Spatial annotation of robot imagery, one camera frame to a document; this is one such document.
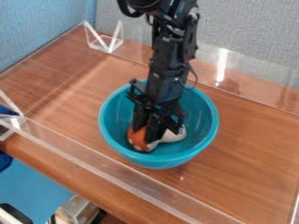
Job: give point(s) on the clear acrylic barrier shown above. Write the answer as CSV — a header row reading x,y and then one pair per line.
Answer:
x,y
255,79
78,166

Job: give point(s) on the clear acrylic left bracket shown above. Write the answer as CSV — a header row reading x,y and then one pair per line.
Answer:
x,y
10,116

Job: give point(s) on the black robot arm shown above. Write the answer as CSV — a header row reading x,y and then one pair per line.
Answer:
x,y
173,19

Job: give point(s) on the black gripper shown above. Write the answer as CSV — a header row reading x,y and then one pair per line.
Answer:
x,y
156,98

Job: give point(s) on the clear box under table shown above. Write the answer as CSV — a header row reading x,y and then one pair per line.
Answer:
x,y
76,211

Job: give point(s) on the black object bottom left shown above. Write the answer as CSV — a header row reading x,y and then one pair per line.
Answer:
x,y
12,216

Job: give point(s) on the brown and white toy mushroom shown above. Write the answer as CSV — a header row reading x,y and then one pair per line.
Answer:
x,y
136,141

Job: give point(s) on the blue ceramic bowl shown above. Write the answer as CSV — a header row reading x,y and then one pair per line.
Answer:
x,y
201,125

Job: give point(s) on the clear acrylic front barrier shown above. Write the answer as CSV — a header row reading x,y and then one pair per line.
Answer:
x,y
78,166

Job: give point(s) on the blue cloth object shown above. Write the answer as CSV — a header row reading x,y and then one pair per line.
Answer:
x,y
5,159

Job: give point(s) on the clear acrylic corner bracket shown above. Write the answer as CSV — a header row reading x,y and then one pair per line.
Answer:
x,y
102,42

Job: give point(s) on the clear acrylic back barrier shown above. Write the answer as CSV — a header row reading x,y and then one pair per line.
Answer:
x,y
255,79

